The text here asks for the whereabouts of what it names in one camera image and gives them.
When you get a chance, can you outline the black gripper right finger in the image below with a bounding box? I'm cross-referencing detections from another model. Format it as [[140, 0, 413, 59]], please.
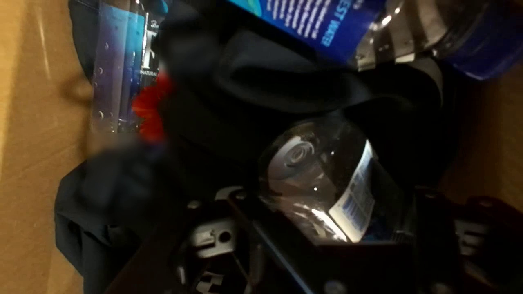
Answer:
[[413, 186, 523, 294]]

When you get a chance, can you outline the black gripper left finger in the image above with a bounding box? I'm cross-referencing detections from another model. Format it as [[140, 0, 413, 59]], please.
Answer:
[[104, 186, 349, 294]]

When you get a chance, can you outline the blue label water bottle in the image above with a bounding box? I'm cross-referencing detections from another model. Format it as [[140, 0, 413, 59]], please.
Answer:
[[258, 116, 407, 243]]

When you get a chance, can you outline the white cardboard box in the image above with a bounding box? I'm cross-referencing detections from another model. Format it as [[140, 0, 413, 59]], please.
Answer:
[[0, 0, 523, 294]]

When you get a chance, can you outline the blue cap water bottle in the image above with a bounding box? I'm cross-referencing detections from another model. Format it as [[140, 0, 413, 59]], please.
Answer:
[[227, 0, 523, 83], [88, 0, 176, 152]]

